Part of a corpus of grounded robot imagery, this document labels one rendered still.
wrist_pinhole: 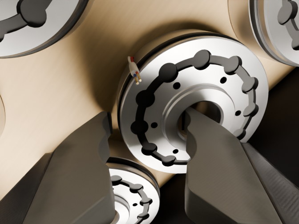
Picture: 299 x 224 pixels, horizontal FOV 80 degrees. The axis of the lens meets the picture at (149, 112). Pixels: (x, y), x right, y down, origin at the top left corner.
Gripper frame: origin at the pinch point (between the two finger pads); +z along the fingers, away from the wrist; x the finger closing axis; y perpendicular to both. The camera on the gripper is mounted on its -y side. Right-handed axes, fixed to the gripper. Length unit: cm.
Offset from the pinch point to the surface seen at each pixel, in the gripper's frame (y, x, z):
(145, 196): 7.7, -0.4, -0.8
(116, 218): 9.0, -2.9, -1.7
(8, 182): 6.5, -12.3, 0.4
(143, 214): 10.2, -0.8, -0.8
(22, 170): 5.3, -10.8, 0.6
